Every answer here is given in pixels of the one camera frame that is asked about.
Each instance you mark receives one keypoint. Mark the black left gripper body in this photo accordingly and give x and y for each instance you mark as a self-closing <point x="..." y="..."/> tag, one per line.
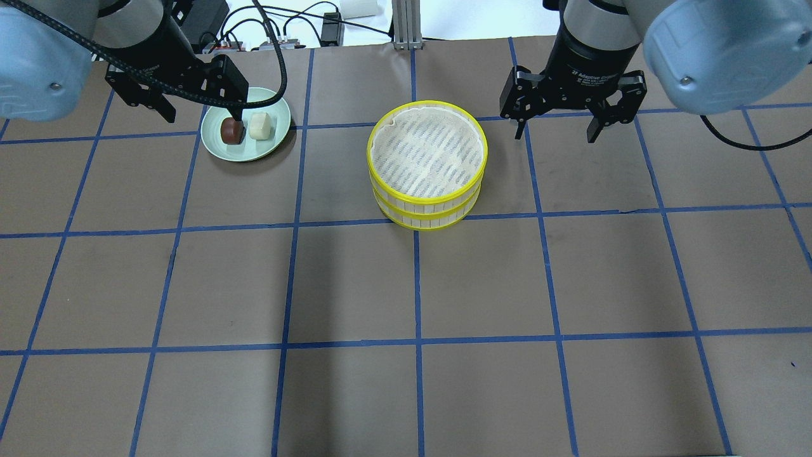
<point x="157" y="46"/>

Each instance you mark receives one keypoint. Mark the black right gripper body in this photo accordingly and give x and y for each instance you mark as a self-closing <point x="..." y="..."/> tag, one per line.
<point x="593" y="60"/>

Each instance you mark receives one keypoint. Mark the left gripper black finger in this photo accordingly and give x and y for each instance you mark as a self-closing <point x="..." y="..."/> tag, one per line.
<point x="135" y="94"/>
<point x="225" y="86"/>

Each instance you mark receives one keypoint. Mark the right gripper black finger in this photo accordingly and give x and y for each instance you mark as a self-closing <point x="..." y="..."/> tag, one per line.
<point x="632" y="87"/>
<point x="519" y="99"/>

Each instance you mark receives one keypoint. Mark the brown bun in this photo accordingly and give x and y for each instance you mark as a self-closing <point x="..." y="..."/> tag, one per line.
<point x="232" y="131"/>

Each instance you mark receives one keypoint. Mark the white bun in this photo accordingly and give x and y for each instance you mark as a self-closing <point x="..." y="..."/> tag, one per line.
<point x="260" y="127"/>

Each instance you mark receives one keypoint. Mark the yellow steamer layer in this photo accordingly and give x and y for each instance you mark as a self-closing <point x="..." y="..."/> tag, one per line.
<point x="425" y="217"/>
<point x="427" y="152"/>

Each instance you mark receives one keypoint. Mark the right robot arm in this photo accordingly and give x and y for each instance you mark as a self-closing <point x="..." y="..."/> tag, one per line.
<point x="710" y="57"/>

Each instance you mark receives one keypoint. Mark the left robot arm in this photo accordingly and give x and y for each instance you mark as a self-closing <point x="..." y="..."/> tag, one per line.
<point x="44" y="71"/>

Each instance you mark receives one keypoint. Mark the light green plate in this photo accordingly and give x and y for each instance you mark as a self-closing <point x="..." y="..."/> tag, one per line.
<point x="279" y="120"/>

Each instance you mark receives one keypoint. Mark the aluminium frame post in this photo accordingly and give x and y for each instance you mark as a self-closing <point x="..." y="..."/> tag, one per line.
<point x="406" y="25"/>

